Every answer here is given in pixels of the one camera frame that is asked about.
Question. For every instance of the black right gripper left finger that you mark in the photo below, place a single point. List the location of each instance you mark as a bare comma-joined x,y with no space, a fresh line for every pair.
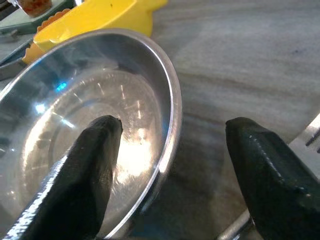
82,187

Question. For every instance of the steel tongs with orange tips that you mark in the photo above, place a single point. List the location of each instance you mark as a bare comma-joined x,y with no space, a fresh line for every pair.
12,67

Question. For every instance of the yellow plastic bowl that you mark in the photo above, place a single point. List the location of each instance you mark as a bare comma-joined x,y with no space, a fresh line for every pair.
105,17

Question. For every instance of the green rimmed white tray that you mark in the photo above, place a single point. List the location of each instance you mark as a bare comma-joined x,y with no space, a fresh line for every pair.
15,25

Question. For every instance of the steel fork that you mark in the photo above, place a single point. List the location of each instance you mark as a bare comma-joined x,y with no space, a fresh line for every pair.
298,146

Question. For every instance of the shallow steel plate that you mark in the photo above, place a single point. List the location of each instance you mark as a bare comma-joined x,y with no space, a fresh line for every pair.
87,100

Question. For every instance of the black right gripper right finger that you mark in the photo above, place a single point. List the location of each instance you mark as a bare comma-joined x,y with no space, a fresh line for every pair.
280,190

